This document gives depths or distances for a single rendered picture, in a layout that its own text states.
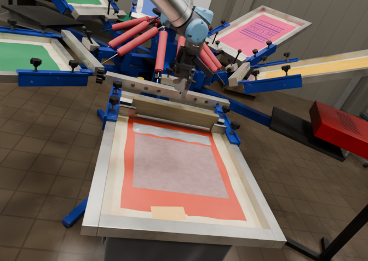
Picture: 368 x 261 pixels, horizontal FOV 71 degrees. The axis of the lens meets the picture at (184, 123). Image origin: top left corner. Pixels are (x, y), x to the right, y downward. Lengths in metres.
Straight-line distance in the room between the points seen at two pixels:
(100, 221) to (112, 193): 0.13
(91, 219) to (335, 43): 6.31
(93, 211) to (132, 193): 0.15
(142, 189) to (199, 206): 0.19
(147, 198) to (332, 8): 5.89
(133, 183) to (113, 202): 0.10
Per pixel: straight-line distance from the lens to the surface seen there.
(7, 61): 1.54
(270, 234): 0.88
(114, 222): 0.71
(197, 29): 0.84
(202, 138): 1.18
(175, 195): 0.87
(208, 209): 0.87
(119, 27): 2.01
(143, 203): 0.81
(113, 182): 0.85
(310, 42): 6.31
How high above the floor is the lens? 1.55
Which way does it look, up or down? 28 degrees down
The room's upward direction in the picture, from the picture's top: 20 degrees clockwise
